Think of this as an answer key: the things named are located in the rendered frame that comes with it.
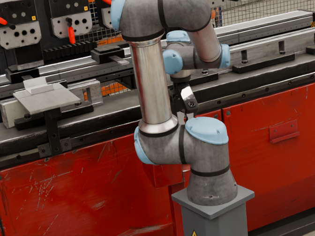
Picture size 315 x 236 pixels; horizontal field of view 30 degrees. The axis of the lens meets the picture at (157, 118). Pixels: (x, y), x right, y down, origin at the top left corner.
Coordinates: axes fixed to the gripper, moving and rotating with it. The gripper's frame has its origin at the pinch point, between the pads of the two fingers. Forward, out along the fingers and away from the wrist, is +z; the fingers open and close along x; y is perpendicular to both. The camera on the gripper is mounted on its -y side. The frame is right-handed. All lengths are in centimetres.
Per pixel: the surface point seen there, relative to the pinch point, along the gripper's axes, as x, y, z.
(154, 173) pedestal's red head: 14.8, -6.0, 10.9
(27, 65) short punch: 49, 36, -22
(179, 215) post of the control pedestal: 6.1, -2.7, 33.5
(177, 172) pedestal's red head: 6.3, -6.2, 12.7
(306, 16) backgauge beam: -95, 81, -6
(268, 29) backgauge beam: -71, 76, -5
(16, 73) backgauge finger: 53, 53, -14
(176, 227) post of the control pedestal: 7.5, -3.1, 38.4
